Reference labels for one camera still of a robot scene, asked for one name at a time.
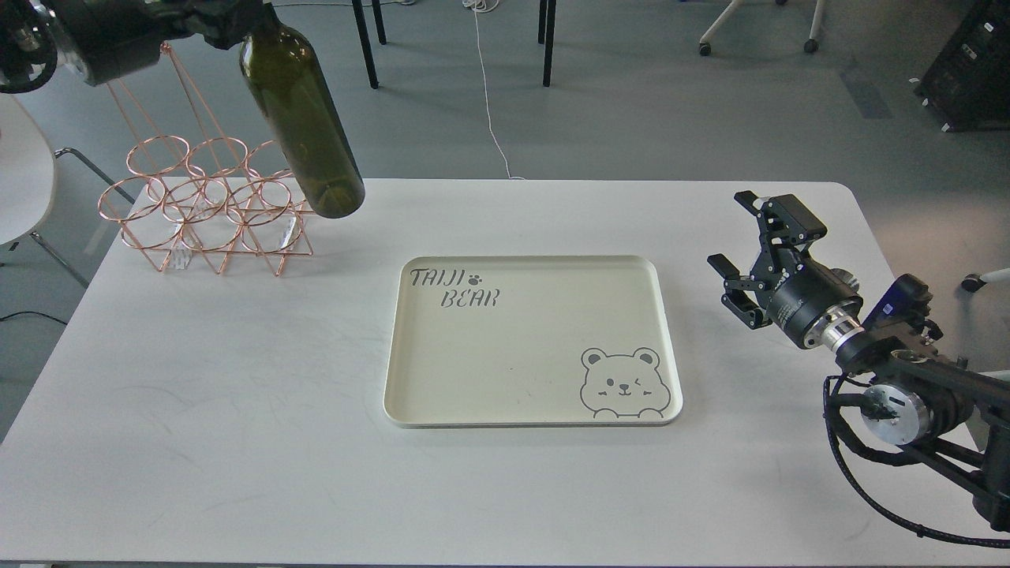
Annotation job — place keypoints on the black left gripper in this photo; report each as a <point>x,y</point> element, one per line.
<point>106,40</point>

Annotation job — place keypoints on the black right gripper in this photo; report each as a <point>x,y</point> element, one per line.
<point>787,230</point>

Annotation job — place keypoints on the dark green wine bottle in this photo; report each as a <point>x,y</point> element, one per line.
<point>282,71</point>

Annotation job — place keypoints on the silver metal jigger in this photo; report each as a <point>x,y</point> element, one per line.
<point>848,278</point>

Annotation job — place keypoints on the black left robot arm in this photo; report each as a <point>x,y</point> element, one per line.
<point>29,57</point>

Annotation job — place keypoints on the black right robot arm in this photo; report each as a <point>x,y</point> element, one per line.
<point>897,401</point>

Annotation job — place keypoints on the white caster chair leg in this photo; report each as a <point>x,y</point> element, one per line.
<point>974,282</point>

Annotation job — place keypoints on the white office chair base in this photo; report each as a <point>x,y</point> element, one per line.
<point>739,19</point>

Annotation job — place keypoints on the white chair at left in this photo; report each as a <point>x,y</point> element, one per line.
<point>28,179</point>

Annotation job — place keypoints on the cream bear serving tray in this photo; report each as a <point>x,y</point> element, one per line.
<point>531,341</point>

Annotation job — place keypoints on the black equipment case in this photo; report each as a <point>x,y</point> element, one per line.
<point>967,84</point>

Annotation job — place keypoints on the copper wire bottle rack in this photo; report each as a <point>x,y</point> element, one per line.
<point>212,199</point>

